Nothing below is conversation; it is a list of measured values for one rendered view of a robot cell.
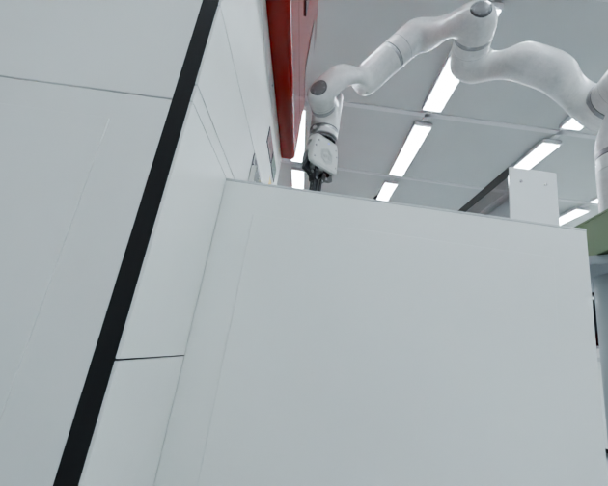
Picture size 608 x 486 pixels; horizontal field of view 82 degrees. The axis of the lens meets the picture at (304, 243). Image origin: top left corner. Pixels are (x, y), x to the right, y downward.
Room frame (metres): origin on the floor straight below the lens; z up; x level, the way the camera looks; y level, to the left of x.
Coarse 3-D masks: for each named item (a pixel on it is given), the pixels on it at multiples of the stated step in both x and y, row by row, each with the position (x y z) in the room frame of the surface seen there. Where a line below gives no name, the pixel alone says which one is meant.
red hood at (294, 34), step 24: (288, 0) 0.54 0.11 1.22; (312, 0) 0.85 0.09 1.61; (288, 24) 0.60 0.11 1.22; (312, 24) 0.95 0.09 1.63; (288, 48) 0.66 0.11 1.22; (312, 48) 1.07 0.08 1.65; (288, 72) 0.74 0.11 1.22; (288, 96) 0.83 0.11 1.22; (288, 120) 0.93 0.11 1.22; (288, 144) 1.07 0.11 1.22
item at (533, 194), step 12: (516, 168) 0.60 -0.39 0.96; (516, 180) 0.60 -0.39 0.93; (528, 180) 0.60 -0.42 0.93; (540, 180) 0.60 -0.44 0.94; (552, 180) 0.60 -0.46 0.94; (516, 192) 0.60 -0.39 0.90; (528, 192) 0.60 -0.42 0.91; (540, 192) 0.60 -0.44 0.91; (552, 192) 0.60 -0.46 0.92; (516, 204) 0.60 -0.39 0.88; (528, 204) 0.60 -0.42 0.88; (540, 204) 0.60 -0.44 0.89; (552, 204) 0.60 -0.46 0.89; (516, 216) 0.60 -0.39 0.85; (528, 216) 0.60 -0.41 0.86; (540, 216) 0.60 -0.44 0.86; (552, 216) 0.60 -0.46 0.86
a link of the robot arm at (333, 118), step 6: (336, 96) 0.85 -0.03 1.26; (342, 96) 0.87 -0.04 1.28; (336, 102) 0.83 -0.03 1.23; (342, 102) 0.87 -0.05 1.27; (336, 108) 0.84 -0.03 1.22; (312, 114) 0.86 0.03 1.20; (324, 114) 0.84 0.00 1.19; (330, 114) 0.84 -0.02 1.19; (336, 114) 0.85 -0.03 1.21; (312, 120) 0.87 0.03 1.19; (318, 120) 0.85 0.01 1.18; (324, 120) 0.84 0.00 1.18; (330, 120) 0.85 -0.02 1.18; (336, 120) 0.86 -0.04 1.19; (336, 126) 0.86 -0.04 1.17
